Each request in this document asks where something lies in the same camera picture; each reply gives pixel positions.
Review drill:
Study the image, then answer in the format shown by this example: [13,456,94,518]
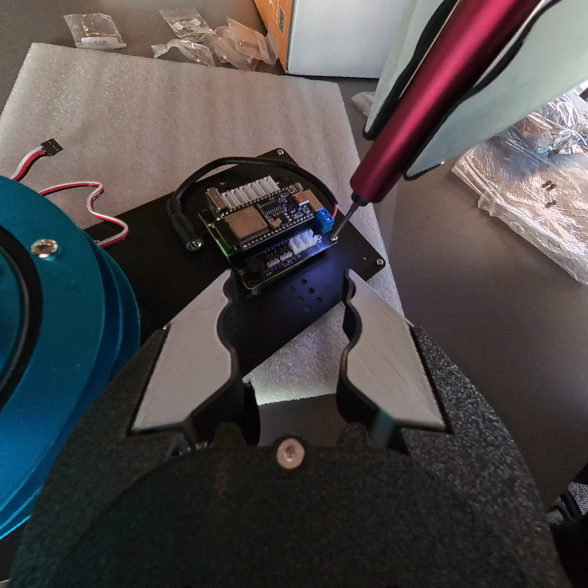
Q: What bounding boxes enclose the white foam sheet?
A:
[0,42,407,405]

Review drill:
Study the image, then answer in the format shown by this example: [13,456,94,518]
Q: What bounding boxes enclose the black circuit board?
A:
[198,177,338,299]

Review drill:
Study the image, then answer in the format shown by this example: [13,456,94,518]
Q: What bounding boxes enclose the red electric screwdriver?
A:
[332,0,543,239]

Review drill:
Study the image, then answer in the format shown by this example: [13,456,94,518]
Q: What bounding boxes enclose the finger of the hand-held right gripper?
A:
[364,0,459,141]
[403,0,588,181]

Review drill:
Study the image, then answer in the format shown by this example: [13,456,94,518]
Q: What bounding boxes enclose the red white servo cable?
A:
[9,138,129,249]

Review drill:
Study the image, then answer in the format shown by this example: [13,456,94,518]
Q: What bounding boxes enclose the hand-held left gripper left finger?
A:
[131,270,240,442]

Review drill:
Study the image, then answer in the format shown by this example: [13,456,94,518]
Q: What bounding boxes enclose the black power cable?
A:
[166,156,343,252]

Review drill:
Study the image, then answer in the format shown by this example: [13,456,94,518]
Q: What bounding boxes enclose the black metal base plate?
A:
[85,148,386,379]

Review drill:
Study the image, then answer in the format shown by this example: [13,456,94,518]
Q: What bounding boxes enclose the white orange cardboard box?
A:
[254,0,410,79]

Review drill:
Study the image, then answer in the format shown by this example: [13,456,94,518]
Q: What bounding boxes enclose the flat clear bag with screws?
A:
[451,133,588,286]

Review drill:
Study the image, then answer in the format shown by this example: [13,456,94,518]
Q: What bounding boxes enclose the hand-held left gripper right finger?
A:
[337,269,446,454]

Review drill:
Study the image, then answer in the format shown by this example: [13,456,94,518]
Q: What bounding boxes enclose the clear bag with beige parts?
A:
[202,15,279,71]

